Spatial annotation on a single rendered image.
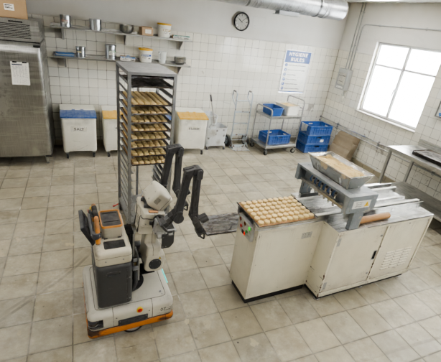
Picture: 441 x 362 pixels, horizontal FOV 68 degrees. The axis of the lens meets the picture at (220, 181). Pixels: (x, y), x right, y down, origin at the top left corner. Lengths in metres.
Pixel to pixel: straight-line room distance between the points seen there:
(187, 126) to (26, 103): 2.52
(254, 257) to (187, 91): 4.36
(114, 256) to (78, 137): 3.66
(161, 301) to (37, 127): 3.58
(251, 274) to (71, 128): 3.92
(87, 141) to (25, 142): 0.90
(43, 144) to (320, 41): 5.66
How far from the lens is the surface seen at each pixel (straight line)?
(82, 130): 5.85
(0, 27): 5.45
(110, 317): 2.82
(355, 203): 2.97
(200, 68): 6.62
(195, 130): 6.15
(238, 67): 6.89
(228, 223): 4.30
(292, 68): 7.49
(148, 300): 2.85
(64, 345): 3.03
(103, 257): 2.47
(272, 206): 2.97
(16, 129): 5.64
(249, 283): 3.09
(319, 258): 3.29
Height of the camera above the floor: 2.33
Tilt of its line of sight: 26 degrees down
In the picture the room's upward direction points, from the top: 8 degrees clockwise
